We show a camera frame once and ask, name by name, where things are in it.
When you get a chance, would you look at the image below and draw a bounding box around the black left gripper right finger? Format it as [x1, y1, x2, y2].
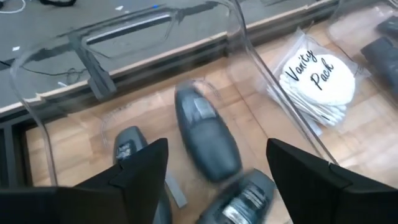
[266, 138, 383, 224]

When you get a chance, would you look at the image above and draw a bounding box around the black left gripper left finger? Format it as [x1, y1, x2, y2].
[58, 138, 169, 224]

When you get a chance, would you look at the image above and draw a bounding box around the clear vanity pack bag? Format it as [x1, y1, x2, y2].
[267, 29, 371, 136]

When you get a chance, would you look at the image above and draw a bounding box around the clear plastic bin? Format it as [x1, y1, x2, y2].
[9, 0, 338, 224]
[328, 0, 398, 103]
[226, 0, 398, 187]

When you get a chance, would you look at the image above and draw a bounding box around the black coiled cable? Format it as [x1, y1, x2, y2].
[39, 0, 78, 7]

